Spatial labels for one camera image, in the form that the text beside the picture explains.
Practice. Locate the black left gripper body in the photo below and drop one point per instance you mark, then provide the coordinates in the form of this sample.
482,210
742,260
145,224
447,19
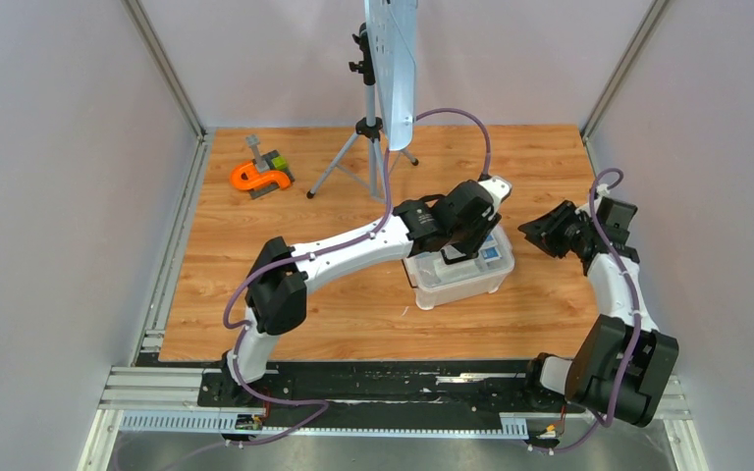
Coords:
467,239

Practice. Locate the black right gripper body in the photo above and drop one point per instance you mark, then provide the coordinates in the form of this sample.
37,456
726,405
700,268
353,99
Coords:
563,230

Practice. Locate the blue square alcohol pad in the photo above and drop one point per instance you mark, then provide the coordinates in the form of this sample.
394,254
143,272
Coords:
490,253

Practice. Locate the white plastic box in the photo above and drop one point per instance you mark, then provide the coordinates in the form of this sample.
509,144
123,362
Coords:
428,300

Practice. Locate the clear plastic lid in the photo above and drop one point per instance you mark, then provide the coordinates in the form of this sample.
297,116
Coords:
429,272

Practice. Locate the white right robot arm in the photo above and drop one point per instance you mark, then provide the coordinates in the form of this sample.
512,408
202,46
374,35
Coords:
624,364

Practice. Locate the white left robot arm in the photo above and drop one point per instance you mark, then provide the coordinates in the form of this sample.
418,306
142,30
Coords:
272,300

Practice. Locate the grey tripod stand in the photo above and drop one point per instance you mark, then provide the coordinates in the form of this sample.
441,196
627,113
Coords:
369,128

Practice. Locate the orange grey toy fixture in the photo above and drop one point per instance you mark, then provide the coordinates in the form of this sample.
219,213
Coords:
263,173

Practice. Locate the white tablet panel on tripod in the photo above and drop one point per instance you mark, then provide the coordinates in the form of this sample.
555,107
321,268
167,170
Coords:
392,30

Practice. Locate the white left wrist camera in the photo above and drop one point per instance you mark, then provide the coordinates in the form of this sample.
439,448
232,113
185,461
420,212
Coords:
499,190

